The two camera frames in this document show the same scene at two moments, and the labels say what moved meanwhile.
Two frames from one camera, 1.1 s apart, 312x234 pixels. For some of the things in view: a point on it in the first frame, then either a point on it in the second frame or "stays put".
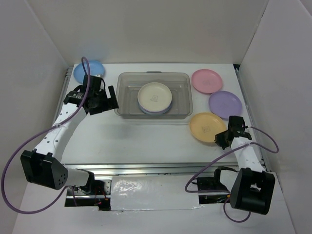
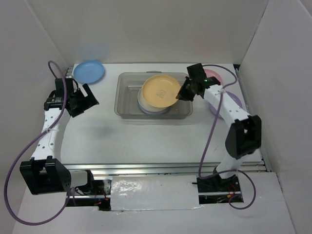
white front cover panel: [151, 192] stays put
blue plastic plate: [96, 68] stays put
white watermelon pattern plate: [156, 113] stays put
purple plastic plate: [153, 113] stays put
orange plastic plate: [205, 126] -> [161, 91]
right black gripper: [219, 140] -> [182, 94]
